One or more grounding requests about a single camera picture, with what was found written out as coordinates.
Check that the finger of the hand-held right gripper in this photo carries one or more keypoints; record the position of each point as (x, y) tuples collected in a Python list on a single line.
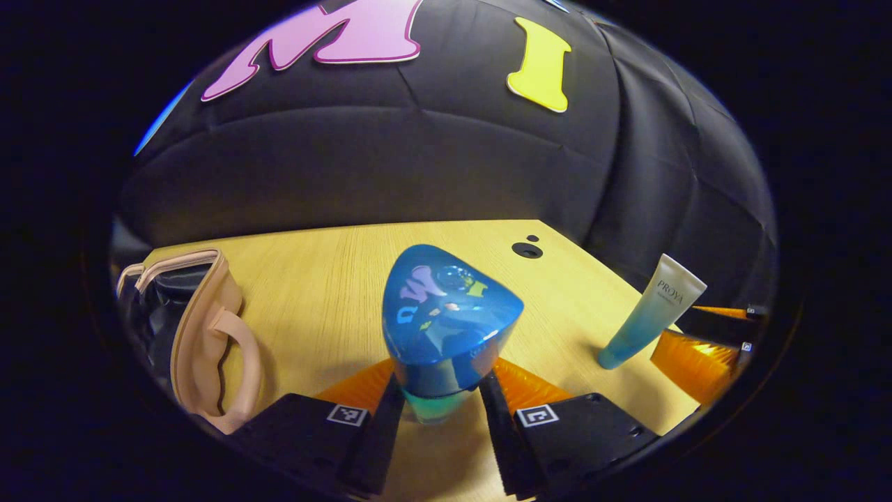
[(725, 314), (690, 362)]

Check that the pink suitcase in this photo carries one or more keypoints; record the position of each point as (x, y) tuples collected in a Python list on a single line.
[(202, 328)]

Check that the blue skin care bottle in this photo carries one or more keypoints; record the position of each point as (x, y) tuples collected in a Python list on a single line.
[(446, 321)]

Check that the blue and white tube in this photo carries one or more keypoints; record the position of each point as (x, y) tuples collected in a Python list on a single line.
[(655, 314)]

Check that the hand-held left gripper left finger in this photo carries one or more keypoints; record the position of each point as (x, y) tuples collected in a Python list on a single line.
[(376, 439)]

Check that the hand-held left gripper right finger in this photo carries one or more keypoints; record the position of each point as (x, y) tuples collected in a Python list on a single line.
[(498, 439)]

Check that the black backdrop cloth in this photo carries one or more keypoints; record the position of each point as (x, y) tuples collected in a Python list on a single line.
[(418, 160)]

